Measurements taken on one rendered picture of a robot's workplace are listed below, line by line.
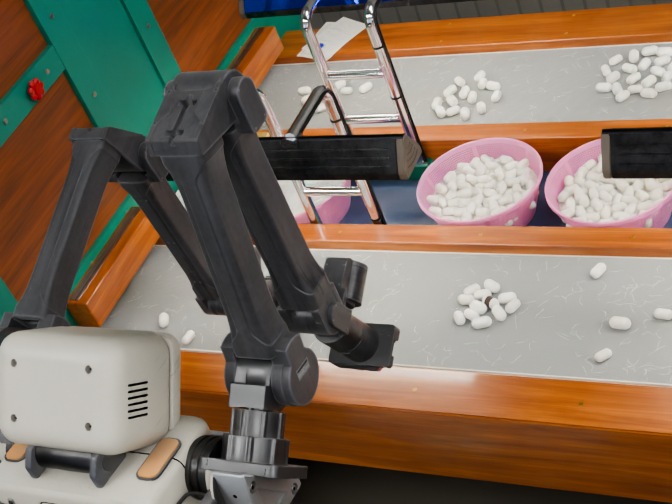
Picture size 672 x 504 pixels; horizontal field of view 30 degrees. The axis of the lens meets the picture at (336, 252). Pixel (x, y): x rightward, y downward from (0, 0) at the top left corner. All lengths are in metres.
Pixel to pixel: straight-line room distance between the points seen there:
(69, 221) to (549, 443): 0.86
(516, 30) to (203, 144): 1.67
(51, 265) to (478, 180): 1.05
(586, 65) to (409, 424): 1.03
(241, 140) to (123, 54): 1.31
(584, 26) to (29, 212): 1.31
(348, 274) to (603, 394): 0.54
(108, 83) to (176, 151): 1.31
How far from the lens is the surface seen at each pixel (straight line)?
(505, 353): 2.26
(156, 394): 1.65
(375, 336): 1.86
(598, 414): 2.10
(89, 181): 1.98
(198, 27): 3.06
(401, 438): 2.27
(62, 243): 1.94
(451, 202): 2.61
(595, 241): 2.39
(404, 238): 2.53
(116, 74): 2.79
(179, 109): 1.49
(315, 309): 1.70
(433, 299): 2.41
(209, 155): 1.47
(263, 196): 1.58
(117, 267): 2.67
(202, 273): 2.23
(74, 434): 1.63
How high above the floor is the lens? 2.34
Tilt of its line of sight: 38 degrees down
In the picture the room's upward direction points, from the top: 24 degrees counter-clockwise
